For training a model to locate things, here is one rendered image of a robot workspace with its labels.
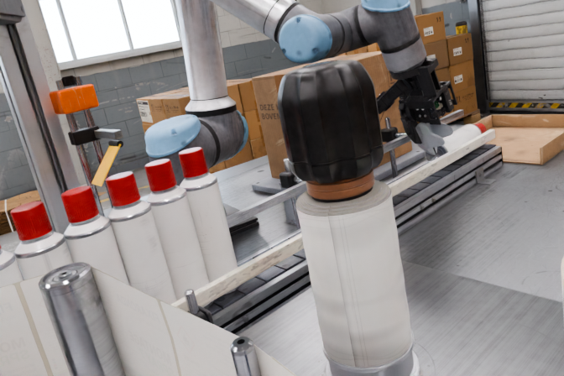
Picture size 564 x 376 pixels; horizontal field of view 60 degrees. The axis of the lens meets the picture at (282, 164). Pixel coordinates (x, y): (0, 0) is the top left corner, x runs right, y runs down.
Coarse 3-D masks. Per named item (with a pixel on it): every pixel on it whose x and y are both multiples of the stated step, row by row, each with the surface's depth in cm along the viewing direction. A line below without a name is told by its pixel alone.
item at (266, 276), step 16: (464, 160) 104; (400, 176) 102; (432, 176) 98; (400, 192) 93; (416, 192) 92; (256, 256) 78; (304, 256) 75; (272, 272) 72; (240, 288) 69; (256, 288) 68; (224, 304) 65
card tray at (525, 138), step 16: (496, 128) 141; (512, 128) 138; (528, 128) 135; (544, 128) 132; (560, 128) 129; (496, 144) 126; (512, 144) 124; (528, 144) 121; (544, 144) 107; (560, 144) 112; (512, 160) 112; (528, 160) 110; (544, 160) 107
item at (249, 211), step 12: (444, 120) 109; (384, 144) 97; (396, 144) 99; (288, 192) 80; (300, 192) 82; (264, 204) 77; (276, 204) 79; (228, 216) 74; (240, 216) 74; (252, 216) 76
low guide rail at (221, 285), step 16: (464, 144) 103; (480, 144) 106; (448, 160) 98; (416, 176) 92; (288, 240) 73; (272, 256) 70; (288, 256) 72; (240, 272) 66; (256, 272) 68; (208, 288) 63; (224, 288) 65; (176, 304) 61
